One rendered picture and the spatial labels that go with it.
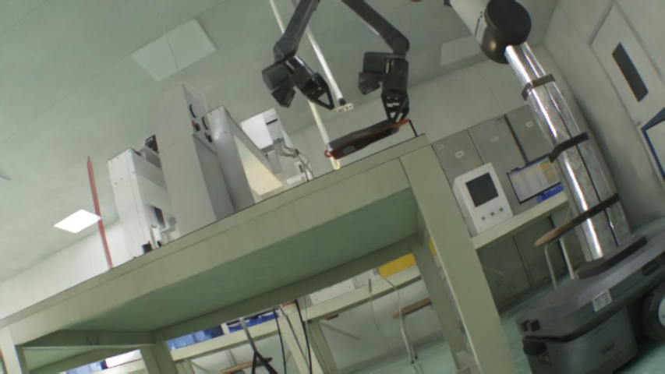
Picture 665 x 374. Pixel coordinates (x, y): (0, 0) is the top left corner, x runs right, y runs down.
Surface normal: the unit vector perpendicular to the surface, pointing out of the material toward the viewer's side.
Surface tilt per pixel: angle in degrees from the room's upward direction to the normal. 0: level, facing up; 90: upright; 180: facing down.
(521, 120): 90
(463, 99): 90
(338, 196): 90
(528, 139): 90
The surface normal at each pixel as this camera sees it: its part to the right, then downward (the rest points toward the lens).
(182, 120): -0.14, -0.22
